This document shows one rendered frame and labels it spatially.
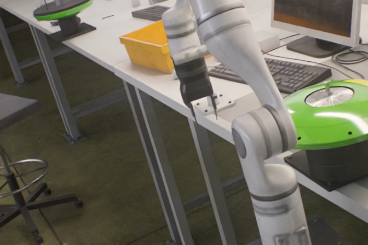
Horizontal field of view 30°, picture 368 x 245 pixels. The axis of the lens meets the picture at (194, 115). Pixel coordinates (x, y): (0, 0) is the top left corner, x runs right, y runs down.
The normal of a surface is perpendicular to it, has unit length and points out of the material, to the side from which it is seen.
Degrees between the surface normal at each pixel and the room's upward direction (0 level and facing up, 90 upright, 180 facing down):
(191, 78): 98
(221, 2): 62
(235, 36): 69
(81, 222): 0
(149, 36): 86
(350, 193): 0
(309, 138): 25
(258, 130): 55
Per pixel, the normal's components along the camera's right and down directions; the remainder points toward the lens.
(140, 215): -0.25, -0.90
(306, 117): -0.39, -0.76
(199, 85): 0.26, 0.24
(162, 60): -0.80, 0.46
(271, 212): -0.32, 0.43
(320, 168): -0.68, 0.43
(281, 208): 0.08, 0.36
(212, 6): -0.28, 0.00
